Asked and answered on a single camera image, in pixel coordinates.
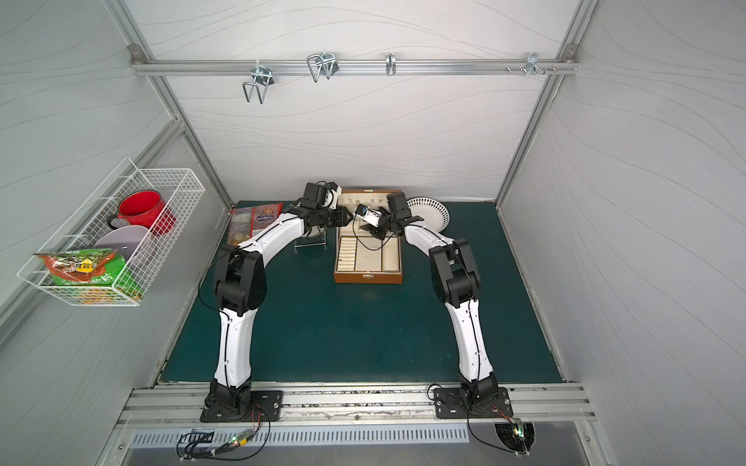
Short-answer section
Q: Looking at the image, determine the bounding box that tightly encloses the right black cable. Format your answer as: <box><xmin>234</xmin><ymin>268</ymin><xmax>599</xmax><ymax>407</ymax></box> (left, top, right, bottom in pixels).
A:
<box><xmin>462</xmin><ymin>407</ymin><xmax>537</xmax><ymax>456</ymax></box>

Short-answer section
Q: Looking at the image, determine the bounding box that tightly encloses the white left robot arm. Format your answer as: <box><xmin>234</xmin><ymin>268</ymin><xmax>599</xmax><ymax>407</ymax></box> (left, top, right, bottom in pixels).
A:
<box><xmin>205</xmin><ymin>182</ymin><xmax>353</xmax><ymax>419</ymax></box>

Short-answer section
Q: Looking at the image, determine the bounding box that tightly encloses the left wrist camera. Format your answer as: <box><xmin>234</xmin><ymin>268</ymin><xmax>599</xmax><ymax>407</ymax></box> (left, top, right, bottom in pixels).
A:
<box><xmin>324</xmin><ymin>182</ymin><xmax>342</xmax><ymax>210</ymax></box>

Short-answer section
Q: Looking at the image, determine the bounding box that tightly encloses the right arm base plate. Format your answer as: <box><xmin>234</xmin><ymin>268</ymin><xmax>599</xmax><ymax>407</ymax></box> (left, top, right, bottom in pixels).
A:
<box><xmin>431</xmin><ymin>386</ymin><xmax>514</xmax><ymax>421</ymax></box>

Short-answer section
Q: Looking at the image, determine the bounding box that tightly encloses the chrome wire plate stand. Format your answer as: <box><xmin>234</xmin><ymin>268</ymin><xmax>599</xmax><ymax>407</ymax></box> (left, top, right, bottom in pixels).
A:
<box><xmin>293</xmin><ymin>227</ymin><xmax>328</xmax><ymax>254</ymax></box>

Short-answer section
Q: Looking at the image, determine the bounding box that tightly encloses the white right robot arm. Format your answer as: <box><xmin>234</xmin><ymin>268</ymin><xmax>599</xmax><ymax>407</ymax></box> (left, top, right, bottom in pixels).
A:
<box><xmin>356</xmin><ymin>192</ymin><xmax>499</xmax><ymax>408</ymax></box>

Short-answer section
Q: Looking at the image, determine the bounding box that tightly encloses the small metal hook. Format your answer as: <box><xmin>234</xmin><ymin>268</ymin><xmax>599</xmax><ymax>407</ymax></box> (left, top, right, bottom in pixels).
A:
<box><xmin>385</xmin><ymin>52</ymin><xmax>396</xmax><ymax>77</ymax></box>

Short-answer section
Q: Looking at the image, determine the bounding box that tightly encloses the red candy bag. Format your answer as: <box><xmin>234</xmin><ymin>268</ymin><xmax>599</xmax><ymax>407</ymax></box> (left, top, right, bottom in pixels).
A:
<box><xmin>227</xmin><ymin>203</ymin><xmax>284</xmax><ymax>246</ymax></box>

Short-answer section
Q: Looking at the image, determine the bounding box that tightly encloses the double metal hook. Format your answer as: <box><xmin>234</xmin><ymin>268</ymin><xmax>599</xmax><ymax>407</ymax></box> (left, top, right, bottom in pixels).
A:
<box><xmin>242</xmin><ymin>62</ymin><xmax>274</xmax><ymax>104</ymax></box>

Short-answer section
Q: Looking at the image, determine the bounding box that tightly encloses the left cable bundle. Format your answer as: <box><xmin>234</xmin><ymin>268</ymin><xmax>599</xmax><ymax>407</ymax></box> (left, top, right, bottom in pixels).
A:
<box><xmin>176</xmin><ymin>407</ymin><xmax>276</xmax><ymax>465</ymax></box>

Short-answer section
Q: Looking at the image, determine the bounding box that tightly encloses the white wire wall basket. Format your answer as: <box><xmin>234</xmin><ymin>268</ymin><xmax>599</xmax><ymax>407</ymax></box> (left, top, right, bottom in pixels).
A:
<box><xmin>17</xmin><ymin>158</ymin><xmax>205</xmax><ymax>307</ymax></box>

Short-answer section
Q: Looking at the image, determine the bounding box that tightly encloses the red enamel mug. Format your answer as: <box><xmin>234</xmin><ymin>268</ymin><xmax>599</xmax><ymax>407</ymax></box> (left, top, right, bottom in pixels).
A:
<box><xmin>107</xmin><ymin>190</ymin><xmax>177</xmax><ymax>236</ymax></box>

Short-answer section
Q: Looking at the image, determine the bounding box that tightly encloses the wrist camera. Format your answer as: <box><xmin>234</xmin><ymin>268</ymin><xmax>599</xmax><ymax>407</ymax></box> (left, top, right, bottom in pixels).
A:
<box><xmin>355</xmin><ymin>204</ymin><xmax>383</xmax><ymax>227</ymax></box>
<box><xmin>324</xmin><ymin>182</ymin><xmax>342</xmax><ymax>210</ymax></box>

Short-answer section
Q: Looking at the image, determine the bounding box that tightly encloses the green snack bag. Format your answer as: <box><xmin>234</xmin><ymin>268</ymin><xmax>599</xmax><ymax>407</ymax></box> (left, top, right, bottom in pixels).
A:
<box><xmin>35</xmin><ymin>248</ymin><xmax>144</xmax><ymax>306</ymax></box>

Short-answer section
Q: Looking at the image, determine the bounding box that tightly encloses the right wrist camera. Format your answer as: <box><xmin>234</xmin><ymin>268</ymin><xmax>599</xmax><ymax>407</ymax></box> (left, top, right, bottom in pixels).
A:
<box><xmin>355</xmin><ymin>204</ymin><xmax>383</xmax><ymax>227</ymax></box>

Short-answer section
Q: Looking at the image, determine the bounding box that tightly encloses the metal bracket hook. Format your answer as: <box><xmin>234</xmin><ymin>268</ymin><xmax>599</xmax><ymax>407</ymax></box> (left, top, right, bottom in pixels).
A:
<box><xmin>505</xmin><ymin>54</ymin><xmax>557</xmax><ymax>77</ymax></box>

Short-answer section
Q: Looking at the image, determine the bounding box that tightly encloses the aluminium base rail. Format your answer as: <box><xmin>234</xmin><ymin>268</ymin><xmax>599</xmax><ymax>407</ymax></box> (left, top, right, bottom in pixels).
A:
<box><xmin>115</xmin><ymin>382</ymin><xmax>596</xmax><ymax>429</ymax></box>

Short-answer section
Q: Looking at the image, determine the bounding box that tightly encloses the grey plate in basket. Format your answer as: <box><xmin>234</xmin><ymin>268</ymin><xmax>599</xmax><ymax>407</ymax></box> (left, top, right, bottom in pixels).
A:
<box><xmin>94</xmin><ymin>225</ymin><xmax>151</xmax><ymax>260</ymax></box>

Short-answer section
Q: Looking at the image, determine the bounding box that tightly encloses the white patterned rim bowl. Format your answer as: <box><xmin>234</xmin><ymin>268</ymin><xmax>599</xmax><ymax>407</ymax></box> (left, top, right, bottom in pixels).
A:
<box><xmin>407</xmin><ymin>196</ymin><xmax>451</xmax><ymax>232</ymax></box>

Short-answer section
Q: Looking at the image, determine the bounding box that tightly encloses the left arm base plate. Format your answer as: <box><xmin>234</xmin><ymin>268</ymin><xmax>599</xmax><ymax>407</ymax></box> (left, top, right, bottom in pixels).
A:
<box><xmin>199</xmin><ymin>390</ymin><xmax>284</xmax><ymax>423</ymax></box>

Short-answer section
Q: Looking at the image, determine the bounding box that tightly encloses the brown jewelry box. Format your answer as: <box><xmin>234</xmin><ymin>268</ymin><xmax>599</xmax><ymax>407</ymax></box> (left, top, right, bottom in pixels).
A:
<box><xmin>333</xmin><ymin>188</ymin><xmax>403</xmax><ymax>285</ymax></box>

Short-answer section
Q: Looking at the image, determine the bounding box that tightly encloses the metal loop hook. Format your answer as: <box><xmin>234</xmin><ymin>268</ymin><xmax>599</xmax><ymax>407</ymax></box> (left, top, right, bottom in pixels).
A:
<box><xmin>306</xmin><ymin>52</ymin><xmax>339</xmax><ymax>83</ymax></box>

